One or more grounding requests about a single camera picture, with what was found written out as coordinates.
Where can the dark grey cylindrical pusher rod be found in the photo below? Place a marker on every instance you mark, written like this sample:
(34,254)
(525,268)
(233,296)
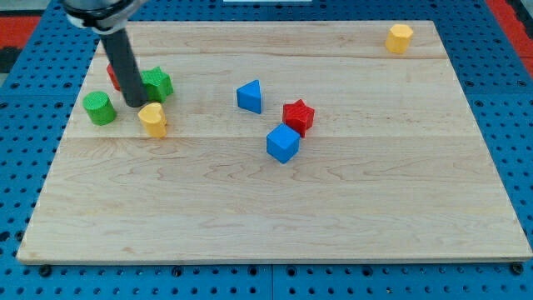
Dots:
(119,52)

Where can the yellow heart block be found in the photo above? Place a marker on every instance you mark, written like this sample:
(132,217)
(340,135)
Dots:
(153,120)

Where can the blue cube block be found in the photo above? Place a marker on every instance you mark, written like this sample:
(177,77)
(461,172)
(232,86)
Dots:
(282,143)

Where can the red block behind rod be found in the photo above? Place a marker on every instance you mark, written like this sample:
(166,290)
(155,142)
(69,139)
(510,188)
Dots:
(113,77)

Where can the green star block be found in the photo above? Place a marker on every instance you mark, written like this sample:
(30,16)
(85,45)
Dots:
(158,84)

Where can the green cylinder block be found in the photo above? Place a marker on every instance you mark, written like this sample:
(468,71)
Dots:
(99,108)

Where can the blue triangle block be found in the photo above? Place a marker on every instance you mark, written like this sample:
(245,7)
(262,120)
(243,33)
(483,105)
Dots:
(249,97)

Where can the light wooden board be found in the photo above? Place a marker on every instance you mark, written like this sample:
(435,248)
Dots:
(393,170)

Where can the red star block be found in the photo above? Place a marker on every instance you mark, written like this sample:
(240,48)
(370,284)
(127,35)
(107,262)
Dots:
(298,116)

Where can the yellow hexagon block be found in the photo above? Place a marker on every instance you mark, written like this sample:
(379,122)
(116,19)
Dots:
(399,38)

